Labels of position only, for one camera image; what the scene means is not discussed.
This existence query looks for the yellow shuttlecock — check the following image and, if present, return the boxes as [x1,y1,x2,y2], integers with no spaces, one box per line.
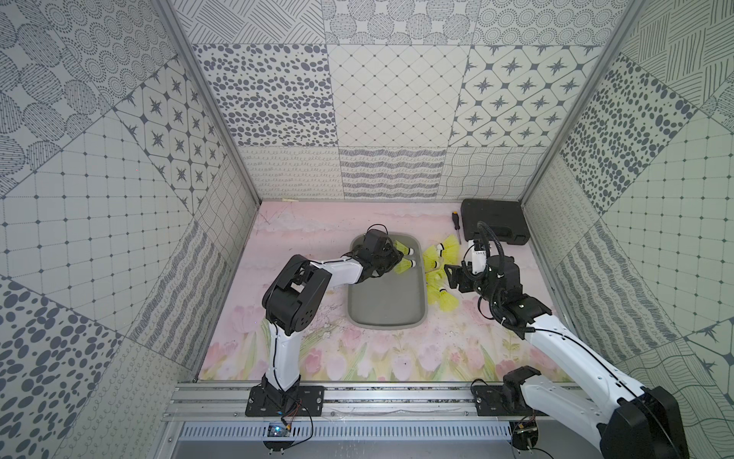
[422,246,443,273]
[394,257,416,275]
[436,234,462,265]
[394,241,415,256]
[425,270,447,289]
[426,286,461,312]

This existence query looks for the grey plastic storage box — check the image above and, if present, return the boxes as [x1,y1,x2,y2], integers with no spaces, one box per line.
[347,233,427,330]

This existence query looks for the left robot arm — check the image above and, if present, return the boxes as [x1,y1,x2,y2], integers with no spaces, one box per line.
[262,227,415,400]

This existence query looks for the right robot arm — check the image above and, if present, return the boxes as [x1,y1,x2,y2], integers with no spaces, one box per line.
[445,254,690,458]

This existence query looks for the black plastic tool case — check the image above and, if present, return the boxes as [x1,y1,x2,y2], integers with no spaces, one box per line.
[460,199,531,246]

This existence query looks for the green circuit board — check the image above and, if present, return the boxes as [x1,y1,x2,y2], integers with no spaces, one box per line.
[267,423,292,438]

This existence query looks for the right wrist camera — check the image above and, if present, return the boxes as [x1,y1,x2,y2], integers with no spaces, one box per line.
[469,221,506,277]

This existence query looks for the black handled screwdriver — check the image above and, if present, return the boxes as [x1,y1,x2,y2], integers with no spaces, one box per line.
[451,212,463,244]

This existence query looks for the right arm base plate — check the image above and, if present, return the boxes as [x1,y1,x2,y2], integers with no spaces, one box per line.
[469,382,545,417]

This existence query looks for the aluminium mounting rail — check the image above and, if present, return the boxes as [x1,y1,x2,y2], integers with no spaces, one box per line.
[162,381,635,423]

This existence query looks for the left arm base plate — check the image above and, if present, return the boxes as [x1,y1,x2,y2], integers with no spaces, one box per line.
[246,384,325,417]

